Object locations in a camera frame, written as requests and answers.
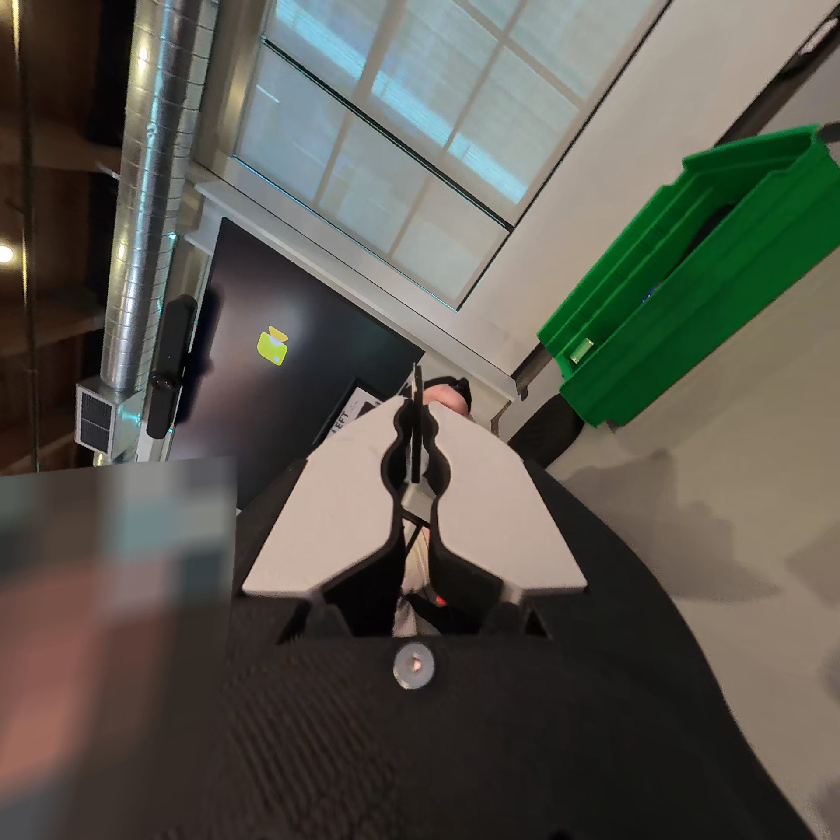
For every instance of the grey desk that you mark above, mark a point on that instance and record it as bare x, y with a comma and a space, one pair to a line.
722, 525

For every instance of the black oval pouch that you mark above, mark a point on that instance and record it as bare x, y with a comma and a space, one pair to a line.
544, 430

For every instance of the black wall screen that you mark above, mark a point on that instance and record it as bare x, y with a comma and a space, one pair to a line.
262, 407

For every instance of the green plastic bin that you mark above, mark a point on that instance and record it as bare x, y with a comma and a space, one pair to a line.
689, 328

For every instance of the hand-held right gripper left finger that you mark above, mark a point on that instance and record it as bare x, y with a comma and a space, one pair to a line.
315, 525

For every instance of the round ceiling light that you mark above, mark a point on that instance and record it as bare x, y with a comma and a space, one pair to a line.
5, 253

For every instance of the person's left hand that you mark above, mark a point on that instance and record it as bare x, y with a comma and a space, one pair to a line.
453, 401

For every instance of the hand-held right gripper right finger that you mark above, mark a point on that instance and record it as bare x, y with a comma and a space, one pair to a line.
505, 525

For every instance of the clear plastic cube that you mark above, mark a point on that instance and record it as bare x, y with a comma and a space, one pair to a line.
581, 351

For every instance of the thin black strip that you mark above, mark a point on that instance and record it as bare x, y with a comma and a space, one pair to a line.
417, 426

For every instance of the gridded window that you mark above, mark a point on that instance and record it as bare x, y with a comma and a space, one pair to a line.
394, 164

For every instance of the silver round duct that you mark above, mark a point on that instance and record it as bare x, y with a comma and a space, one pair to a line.
157, 164

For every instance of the white vent box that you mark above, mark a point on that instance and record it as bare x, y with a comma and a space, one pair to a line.
98, 413

